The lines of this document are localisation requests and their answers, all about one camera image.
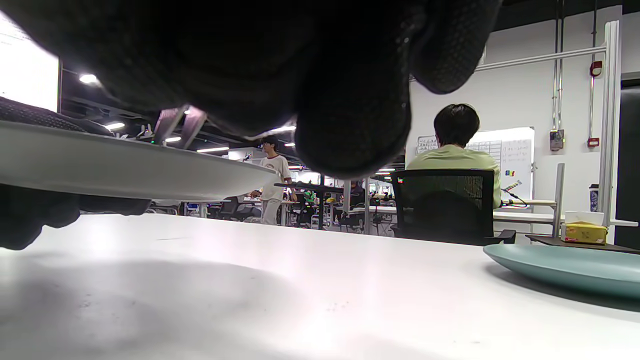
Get person's right hand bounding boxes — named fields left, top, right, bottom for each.
left=0, top=0, right=503, bottom=180

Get person's left hand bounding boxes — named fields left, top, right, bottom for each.
left=0, top=96, right=152, bottom=251

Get grey plate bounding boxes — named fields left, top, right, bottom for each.
left=0, top=120, right=279, bottom=202

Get metal tweezers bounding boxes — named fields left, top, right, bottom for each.
left=152, top=105, right=208, bottom=151

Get teal plate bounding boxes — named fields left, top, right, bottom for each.
left=482, top=243, right=640, bottom=301

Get group of ceiling lights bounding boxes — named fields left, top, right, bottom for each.
left=77, top=72, right=301, bottom=156

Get black office table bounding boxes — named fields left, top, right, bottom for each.
left=274, top=181, right=351, bottom=231

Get bright white panel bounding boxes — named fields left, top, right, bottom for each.
left=0, top=10, right=61, bottom=113

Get black mesh office chair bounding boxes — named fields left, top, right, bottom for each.
left=390, top=169, right=517, bottom=247

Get whiteboard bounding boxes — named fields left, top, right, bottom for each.
left=416, top=126, right=536, bottom=202

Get white office desk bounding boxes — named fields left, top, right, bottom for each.
left=492, top=162, right=640, bottom=238

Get brown side table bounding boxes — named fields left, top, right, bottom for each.
left=525, top=235, right=640, bottom=256

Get yellow tissue box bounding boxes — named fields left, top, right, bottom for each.
left=560, top=210, right=609, bottom=245

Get black door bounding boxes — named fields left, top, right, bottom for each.
left=614, top=80, right=640, bottom=251

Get metal wall conduit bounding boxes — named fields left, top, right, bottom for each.
left=551, top=0, right=565, bottom=132

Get aluminium frame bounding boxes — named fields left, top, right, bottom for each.
left=475, top=20, right=622, bottom=227

